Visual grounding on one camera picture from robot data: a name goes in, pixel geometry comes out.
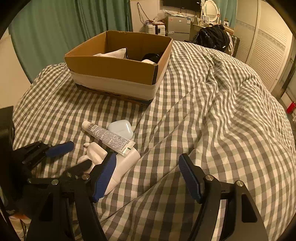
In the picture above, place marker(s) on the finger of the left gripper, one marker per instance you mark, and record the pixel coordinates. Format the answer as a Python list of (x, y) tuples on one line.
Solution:
[(60, 149), (77, 170)]

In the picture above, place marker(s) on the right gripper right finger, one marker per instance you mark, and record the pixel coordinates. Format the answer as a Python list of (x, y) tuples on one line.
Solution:
[(242, 220)]

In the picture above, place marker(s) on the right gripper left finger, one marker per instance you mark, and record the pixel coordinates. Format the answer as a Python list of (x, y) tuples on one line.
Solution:
[(52, 218)]

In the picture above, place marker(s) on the white electric device handle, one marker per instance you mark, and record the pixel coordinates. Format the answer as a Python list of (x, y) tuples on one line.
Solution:
[(123, 165)]

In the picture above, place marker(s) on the white printed cream tube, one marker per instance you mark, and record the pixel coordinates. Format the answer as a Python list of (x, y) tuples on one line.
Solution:
[(114, 141)]

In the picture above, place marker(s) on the light blue earbuds case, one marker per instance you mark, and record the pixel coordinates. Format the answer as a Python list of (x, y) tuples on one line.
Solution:
[(122, 128)]

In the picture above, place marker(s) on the brown cardboard box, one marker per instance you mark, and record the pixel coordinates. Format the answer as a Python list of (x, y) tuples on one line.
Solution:
[(128, 78)]

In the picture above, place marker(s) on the white cloth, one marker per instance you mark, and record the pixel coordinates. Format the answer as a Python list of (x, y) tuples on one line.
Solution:
[(120, 54)]

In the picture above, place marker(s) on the black round object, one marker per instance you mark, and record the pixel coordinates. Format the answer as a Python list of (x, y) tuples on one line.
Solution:
[(153, 57)]

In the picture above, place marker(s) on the person's left hand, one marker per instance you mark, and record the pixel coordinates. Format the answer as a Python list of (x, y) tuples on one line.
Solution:
[(20, 213)]

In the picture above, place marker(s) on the grey checkered duvet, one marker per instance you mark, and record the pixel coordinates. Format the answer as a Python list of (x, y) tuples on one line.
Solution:
[(209, 105)]

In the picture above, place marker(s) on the large green curtain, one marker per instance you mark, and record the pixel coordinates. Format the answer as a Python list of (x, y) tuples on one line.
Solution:
[(44, 31)]

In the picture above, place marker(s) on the red fire extinguisher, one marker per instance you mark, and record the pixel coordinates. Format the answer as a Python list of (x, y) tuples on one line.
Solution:
[(291, 108)]

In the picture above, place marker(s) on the white hard suitcase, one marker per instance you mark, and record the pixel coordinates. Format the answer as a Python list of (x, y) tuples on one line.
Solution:
[(155, 29)]

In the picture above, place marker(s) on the silver mini fridge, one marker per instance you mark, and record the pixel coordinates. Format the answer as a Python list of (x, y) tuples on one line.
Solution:
[(178, 28)]

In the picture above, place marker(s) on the white louvered wardrobe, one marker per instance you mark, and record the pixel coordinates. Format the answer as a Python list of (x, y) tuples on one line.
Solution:
[(265, 40)]

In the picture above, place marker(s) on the black jacket on chair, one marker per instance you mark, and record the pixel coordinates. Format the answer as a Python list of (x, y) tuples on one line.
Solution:
[(214, 37)]

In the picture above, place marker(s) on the white oval vanity mirror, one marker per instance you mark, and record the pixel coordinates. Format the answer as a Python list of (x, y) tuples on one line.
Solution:
[(210, 12)]

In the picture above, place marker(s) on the small green curtain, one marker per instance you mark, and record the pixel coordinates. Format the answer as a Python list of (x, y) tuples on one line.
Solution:
[(228, 10)]

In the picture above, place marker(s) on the black wall television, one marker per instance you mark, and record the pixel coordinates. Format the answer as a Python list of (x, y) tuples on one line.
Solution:
[(193, 5)]

